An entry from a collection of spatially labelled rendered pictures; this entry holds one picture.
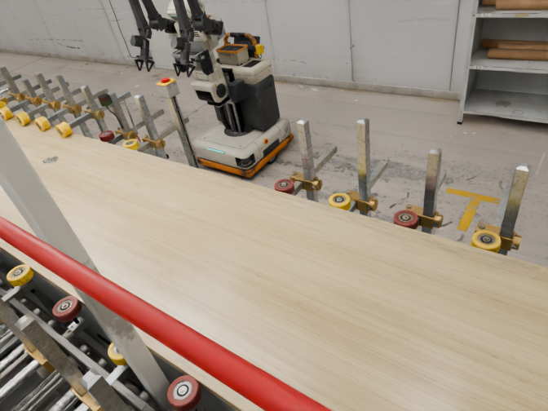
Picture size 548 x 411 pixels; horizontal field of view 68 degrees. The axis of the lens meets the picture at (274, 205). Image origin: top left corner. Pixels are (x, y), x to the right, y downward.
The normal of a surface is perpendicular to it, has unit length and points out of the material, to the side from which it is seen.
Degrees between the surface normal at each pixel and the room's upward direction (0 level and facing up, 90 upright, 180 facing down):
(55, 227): 90
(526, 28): 90
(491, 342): 0
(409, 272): 0
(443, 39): 90
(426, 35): 90
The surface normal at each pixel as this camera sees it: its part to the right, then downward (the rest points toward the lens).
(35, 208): 0.81, 0.25
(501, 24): -0.57, 0.58
